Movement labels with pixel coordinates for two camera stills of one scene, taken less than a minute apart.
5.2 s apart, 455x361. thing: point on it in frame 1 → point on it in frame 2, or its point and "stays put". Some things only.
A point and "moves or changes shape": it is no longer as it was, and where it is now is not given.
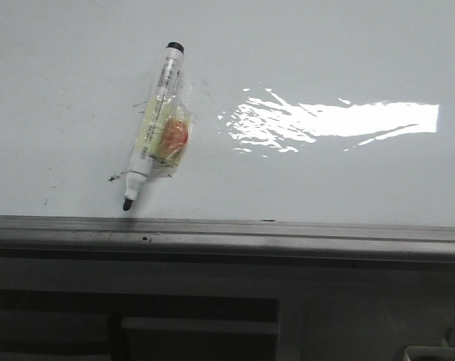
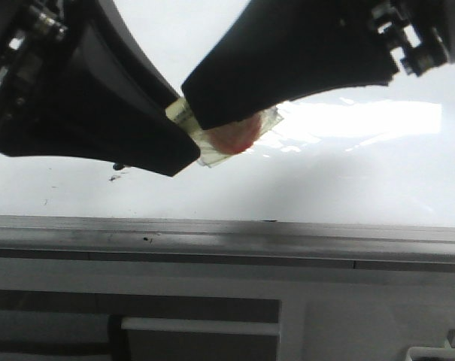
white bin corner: [414, 350] stays put
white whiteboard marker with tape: [165, 125] moves or changes shape
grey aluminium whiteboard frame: [16, 242] stays put
